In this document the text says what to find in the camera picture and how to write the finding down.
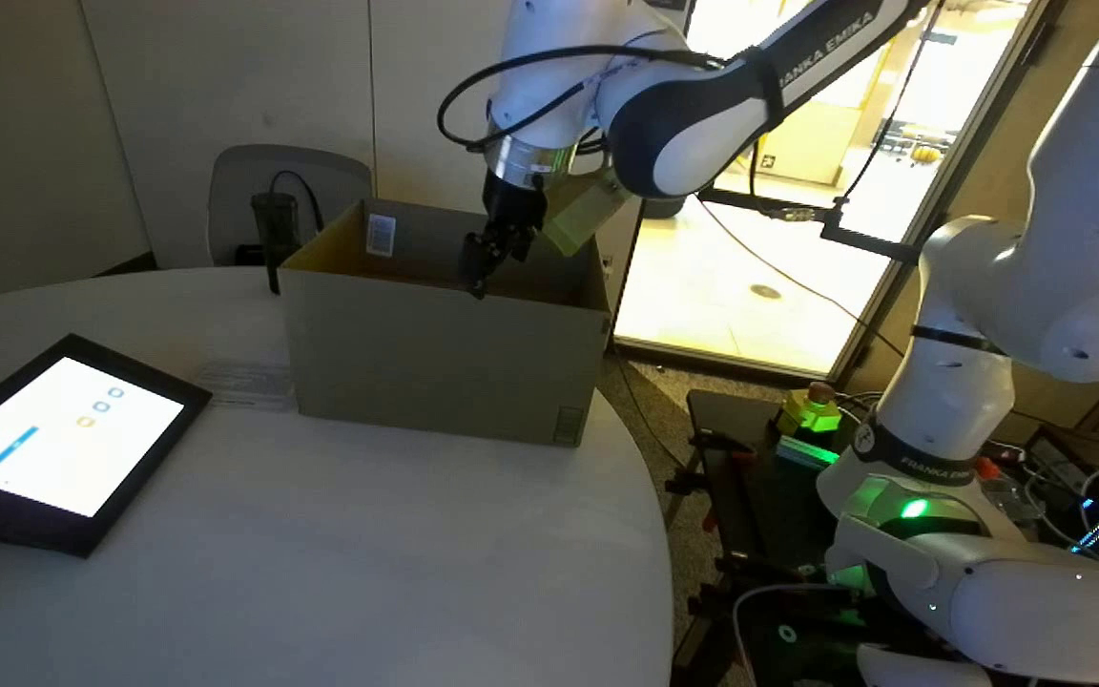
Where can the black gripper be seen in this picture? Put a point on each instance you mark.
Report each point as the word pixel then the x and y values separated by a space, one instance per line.
pixel 513 206

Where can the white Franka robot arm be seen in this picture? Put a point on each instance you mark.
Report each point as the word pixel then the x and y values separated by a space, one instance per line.
pixel 1022 290

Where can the brown cardboard box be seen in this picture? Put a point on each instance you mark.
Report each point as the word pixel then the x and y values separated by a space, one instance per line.
pixel 448 345

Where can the cream paper box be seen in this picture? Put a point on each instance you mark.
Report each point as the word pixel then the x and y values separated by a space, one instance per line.
pixel 820 147

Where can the green lit controller box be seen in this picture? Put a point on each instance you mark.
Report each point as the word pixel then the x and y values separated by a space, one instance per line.
pixel 810 423

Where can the black webcam on stand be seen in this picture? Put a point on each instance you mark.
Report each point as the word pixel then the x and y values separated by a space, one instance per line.
pixel 278 221

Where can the grey padded chair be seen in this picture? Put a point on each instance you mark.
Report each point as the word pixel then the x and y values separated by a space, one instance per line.
pixel 237 202

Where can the bright white desk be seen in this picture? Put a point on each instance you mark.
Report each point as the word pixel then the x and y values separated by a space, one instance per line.
pixel 752 290

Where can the black tablet with lit screen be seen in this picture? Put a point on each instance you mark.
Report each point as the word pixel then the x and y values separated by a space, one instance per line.
pixel 59 431

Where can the black metal bracket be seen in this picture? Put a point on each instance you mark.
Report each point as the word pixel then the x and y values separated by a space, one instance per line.
pixel 876 238

